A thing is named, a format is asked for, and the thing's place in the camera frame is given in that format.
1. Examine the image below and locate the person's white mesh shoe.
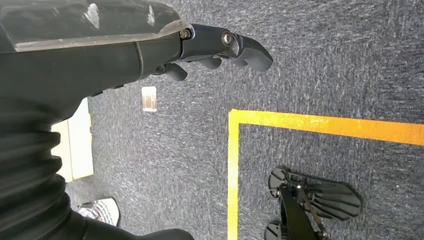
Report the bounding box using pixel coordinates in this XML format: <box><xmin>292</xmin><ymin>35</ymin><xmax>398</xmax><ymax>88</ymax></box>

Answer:
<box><xmin>77</xmin><ymin>198</ymin><xmax>120</xmax><ymax>227</ymax></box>

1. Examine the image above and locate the pale wooden desk panel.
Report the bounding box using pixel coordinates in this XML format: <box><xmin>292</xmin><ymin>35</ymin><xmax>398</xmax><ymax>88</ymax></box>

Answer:
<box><xmin>50</xmin><ymin>97</ymin><xmax>95</xmax><ymax>183</ymax></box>

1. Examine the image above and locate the yellow floor marking tape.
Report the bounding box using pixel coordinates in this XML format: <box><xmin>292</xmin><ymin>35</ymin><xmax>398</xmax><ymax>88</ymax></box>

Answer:
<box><xmin>227</xmin><ymin>108</ymin><xmax>424</xmax><ymax>240</ymax></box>

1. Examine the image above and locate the black robot leg strut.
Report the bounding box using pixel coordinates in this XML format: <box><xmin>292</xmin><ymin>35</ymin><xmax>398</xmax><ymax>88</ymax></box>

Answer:
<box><xmin>278</xmin><ymin>183</ymin><xmax>332</xmax><ymax>240</ymax></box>

